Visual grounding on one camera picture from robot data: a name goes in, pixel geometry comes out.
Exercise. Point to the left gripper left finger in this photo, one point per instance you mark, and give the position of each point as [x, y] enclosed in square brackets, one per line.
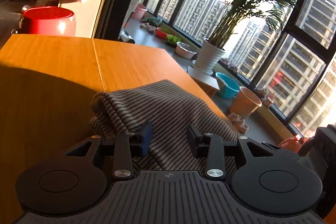
[129, 145]

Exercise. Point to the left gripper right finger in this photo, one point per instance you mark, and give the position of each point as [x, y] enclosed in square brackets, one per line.
[210, 147]

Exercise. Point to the striped knit garment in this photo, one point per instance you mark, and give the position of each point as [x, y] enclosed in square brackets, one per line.
[170, 109]

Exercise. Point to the beige plastic bucket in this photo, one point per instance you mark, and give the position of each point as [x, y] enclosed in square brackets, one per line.
[245, 103]

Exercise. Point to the blue plastic basin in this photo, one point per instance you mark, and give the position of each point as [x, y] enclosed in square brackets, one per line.
[228, 88]

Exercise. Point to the small wooden stool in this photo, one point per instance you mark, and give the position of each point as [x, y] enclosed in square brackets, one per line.
[207, 83]

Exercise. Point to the white plastic basin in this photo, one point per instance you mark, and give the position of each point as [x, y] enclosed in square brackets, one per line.
[184, 51]

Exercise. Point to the green leafy plant tray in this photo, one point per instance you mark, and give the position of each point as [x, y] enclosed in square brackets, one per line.
[171, 40]

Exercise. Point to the red small basin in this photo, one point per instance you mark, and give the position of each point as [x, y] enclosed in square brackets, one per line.
[161, 33]

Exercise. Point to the pink plastic basin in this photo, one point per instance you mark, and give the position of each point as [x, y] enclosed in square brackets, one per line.
[139, 12]

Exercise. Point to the red round bucket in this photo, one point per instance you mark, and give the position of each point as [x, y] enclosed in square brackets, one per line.
[47, 20]

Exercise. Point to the white potted palm plant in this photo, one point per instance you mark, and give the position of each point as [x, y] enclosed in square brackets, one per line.
[246, 3]

